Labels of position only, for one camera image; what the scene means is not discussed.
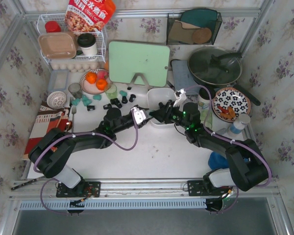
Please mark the black coffee capsule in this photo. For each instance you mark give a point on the black coffee capsule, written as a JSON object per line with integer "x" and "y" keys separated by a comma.
{"x": 107, "y": 106}

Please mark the white round strainer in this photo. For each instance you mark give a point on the white round strainer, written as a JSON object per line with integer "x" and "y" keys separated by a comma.
{"x": 56, "y": 99}

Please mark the blue sponge cloth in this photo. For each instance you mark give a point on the blue sponge cloth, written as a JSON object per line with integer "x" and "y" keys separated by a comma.
{"x": 217, "y": 161}

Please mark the egg carton tray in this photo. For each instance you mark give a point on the egg carton tray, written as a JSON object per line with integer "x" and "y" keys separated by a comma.
{"x": 76, "y": 66}

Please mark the pink fruit plate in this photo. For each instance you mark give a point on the pink fruit plate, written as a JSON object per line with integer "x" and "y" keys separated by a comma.
{"x": 95, "y": 81}

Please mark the green translucent cup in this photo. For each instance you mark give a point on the green translucent cup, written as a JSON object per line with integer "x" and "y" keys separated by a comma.
{"x": 111, "y": 91}

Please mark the red snack bag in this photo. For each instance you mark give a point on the red snack bag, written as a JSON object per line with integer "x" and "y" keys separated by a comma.
{"x": 88, "y": 15}

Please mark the round cork coaster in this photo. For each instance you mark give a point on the round cork coaster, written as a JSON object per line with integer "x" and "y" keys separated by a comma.
{"x": 201, "y": 36}

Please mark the white bottle blue label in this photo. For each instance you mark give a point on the white bottle blue label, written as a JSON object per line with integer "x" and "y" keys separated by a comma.
{"x": 239, "y": 124}

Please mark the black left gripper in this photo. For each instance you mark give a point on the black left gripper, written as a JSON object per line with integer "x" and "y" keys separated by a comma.
{"x": 133, "y": 117}

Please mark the floral patterned plate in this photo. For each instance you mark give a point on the floral patterned plate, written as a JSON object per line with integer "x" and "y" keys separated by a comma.
{"x": 229, "y": 103}

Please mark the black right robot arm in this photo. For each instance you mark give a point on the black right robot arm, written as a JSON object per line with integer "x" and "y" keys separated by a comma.
{"x": 247, "y": 166}

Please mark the grey glass cup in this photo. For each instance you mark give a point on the grey glass cup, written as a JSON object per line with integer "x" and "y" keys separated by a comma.
{"x": 75, "y": 90}

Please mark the white wire rack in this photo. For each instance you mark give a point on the white wire rack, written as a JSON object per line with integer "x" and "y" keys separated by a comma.
{"x": 101, "y": 39}

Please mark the striped red cloth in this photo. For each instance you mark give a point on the striped red cloth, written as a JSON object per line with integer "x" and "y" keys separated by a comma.
{"x": 46, "y": 119}

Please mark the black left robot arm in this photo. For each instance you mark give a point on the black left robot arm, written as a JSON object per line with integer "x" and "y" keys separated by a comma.
{"x": 52, "y": 152}

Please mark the red jar lid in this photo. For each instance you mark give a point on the red jar lid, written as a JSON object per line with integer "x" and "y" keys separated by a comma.
{"x": 52, "y": 27}

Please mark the grey blue rectangular tray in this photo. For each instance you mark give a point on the grey blue rectangular tray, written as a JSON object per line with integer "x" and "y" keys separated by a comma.
{"x": 182, "y": 77}

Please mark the black frying pan with lid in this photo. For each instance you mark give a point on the black frying pan with lid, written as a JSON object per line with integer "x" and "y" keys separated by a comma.
{"x": 217, "y": 67}

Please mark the green cutting board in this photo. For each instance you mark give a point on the green cutting board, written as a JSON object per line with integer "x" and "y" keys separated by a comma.
{"x": 128, "y": 59}

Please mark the clear lidded container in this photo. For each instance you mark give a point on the clear lidded container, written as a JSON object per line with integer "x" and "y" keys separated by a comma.
{"x": 58, "y": 80}

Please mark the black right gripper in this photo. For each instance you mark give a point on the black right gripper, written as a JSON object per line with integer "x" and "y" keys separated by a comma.
{"x": 165, "y": 112}

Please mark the green cup right side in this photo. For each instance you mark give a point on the green cup right side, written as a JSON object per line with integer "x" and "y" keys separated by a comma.
{"x": 206, "y": 117}

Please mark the white storage basket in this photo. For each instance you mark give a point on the white storage basket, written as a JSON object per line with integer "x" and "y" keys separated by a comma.
{"x": 154, "y": 97}

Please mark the white coffee cup black lid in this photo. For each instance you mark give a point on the white coffee cup black lid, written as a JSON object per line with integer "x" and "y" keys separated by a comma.
{"x": 87, "y": 42}

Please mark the black mesh organizer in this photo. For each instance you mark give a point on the black mesh organizer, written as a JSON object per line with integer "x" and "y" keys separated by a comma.
{"x": 180, "y": 29}

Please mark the brown square container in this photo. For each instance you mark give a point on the brown square container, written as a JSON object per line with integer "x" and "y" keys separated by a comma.
{"x": 59, "y": 45}

